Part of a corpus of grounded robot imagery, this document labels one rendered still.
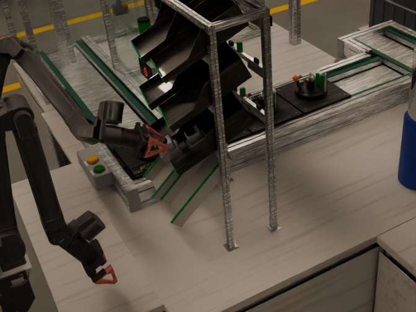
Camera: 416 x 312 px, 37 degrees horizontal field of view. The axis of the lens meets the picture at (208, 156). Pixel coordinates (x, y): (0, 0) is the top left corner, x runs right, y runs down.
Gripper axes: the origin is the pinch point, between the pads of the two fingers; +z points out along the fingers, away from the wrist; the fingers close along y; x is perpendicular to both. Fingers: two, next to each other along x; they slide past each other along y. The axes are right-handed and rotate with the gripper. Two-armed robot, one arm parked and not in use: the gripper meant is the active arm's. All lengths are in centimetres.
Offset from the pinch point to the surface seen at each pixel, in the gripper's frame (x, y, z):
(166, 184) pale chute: 19.8, 6.9, 8.9
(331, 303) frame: 36, -27, 69
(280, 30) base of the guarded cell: 3, 144, 102
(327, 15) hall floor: 39, 329, 244
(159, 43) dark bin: -27.3, 10.2, -8.8
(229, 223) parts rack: 19.5, -10.3, 27.1
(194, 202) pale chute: 15.0, -7.4, 13.8
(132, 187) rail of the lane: 33.8, 22.2, 4.0
